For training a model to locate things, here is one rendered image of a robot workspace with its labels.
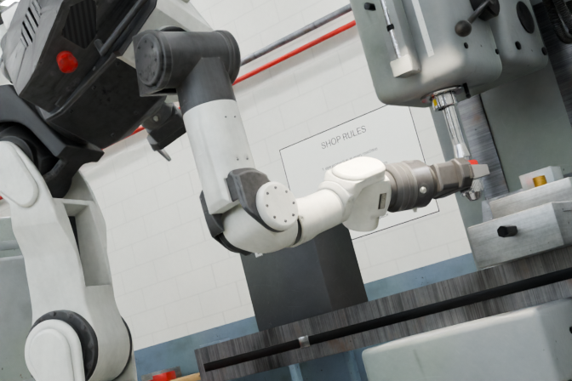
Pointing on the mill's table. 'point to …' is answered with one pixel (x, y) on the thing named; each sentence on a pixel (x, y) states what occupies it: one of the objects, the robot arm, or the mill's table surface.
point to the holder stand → (305, 279)
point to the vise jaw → (533, 198)
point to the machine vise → (550, 224)
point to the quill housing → (426, 27)
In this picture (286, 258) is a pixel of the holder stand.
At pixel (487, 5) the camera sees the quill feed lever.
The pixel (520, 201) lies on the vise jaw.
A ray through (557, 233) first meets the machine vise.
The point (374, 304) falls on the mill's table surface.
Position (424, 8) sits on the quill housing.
